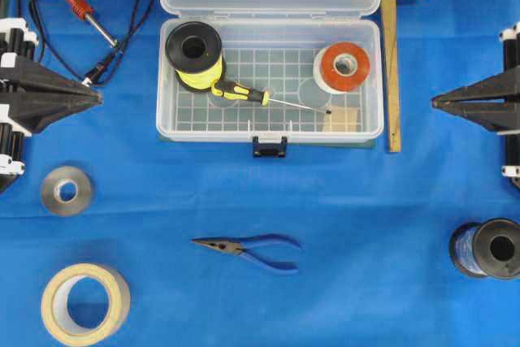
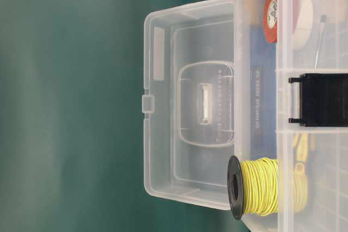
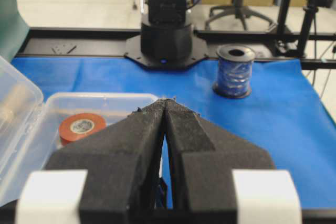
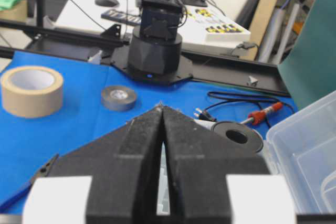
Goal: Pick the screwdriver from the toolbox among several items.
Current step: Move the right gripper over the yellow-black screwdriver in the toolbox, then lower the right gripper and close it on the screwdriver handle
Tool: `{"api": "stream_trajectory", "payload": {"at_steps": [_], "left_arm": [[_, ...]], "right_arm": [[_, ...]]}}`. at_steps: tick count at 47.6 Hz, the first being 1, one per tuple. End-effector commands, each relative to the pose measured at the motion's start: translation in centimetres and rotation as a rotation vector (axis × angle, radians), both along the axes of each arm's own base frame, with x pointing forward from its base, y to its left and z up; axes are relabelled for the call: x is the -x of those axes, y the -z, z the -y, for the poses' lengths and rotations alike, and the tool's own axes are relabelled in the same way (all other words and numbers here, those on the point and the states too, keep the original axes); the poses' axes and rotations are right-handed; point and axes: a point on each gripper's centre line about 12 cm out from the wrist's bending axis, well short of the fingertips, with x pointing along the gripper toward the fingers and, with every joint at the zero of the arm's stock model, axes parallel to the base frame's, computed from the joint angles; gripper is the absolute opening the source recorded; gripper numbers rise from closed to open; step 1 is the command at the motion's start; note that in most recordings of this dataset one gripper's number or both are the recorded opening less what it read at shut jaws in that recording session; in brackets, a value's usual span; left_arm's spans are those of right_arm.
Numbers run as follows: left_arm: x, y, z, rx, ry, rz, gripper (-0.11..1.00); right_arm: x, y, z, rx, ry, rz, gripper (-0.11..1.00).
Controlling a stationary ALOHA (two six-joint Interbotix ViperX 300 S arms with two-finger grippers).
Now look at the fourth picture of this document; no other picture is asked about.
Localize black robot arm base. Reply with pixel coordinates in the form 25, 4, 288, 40
111, 0, 193, 85

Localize dark calculator remote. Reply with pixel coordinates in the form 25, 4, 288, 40
101, 9, 141, 26

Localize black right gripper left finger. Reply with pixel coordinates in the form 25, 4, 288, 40
49, 106, 163, 223

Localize black filament spool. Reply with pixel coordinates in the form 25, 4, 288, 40
211, 121, 264, 153

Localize blue table mat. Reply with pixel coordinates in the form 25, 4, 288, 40
0, 50, 299, 215

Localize red handled screwdriver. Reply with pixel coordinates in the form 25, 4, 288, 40
241, 102, 284, 125

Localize clear plastic toolbox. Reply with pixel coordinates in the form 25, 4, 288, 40
266, 92, 335, 215

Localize black aluminium frame rail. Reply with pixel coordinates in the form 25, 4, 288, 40
1, 20, 290, 97

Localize green board panel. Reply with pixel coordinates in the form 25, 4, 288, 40
278, 0, 335, 109

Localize white box with yellow parts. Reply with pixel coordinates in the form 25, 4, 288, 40
185, 6, 251, 42

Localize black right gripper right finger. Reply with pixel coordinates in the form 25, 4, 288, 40
162, 106, 269, 223

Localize black computer mouse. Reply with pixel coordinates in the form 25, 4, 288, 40
94, 0, 119, 7

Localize black power cable with plug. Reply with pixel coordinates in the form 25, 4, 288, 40
193, 91, 295, 127

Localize grey duct tape roll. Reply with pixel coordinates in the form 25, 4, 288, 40
101, 86, 138, 112

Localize beige masking tape roll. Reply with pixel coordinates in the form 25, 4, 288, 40
1, 66, 64, 119

